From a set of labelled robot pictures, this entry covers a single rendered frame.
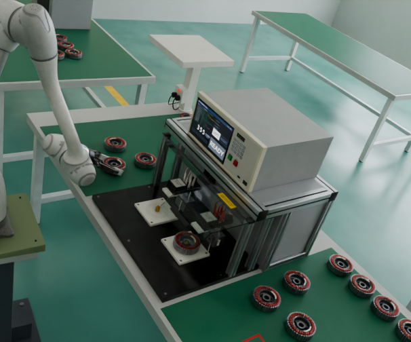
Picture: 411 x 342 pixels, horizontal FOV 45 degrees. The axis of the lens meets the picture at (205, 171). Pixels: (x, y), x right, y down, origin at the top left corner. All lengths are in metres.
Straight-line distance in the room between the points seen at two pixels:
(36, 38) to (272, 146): 0.91
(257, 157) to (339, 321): 0.74
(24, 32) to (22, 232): 0.74
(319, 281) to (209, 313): 0.55
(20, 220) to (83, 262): 1.01
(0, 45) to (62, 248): 1.49
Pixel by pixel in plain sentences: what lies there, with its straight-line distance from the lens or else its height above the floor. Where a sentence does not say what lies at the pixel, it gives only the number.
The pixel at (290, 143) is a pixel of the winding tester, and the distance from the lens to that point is 1.87.
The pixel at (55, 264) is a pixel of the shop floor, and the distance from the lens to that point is 3.00.
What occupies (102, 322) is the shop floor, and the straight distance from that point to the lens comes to 2.75.
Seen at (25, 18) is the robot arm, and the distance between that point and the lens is 1.86.
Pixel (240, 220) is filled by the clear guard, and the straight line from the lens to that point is 1.81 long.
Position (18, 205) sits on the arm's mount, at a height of 0.78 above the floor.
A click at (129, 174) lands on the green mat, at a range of 2.45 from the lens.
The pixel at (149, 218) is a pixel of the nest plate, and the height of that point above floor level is 0.78.
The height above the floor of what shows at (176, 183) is 0.92.
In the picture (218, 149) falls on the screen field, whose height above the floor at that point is 1.17.
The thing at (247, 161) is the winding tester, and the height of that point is 1.22.
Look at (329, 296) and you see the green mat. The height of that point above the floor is 0.75.
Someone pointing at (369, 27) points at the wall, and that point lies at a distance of 9.21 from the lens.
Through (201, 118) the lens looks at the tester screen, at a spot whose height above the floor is 1.23.
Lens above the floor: 2.14
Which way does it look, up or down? 32 degrees down
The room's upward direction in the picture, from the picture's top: 16 degrees clockwise
